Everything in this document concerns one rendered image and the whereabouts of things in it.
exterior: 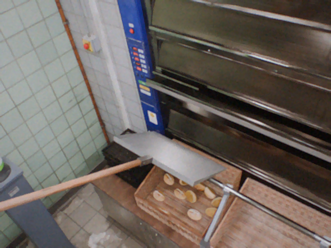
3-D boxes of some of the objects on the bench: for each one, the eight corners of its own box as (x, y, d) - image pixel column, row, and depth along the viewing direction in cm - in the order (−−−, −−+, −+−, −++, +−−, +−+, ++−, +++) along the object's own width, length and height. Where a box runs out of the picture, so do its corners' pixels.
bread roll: (213, 202, 226) (208, 200, 221) (204, 192, 233) (199, 190, 228) (218, 196, 225) (213, 195, 220) (209, 186, 232) (205, 185, 227)
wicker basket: (245, 199, 223) (247, 175, 204) (330, 244, 195) (341, 220, 175) (206, 256, 199) (204, 235, 180) (296, 316, 170) (305, 298, 151)
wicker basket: (177, 161, 255) (172, 137, 236) (242, 194, 227) (243, 170, 208) (136, 206, 231) (128, 183, 211) (203, 250, 202) (201, 228, 183)
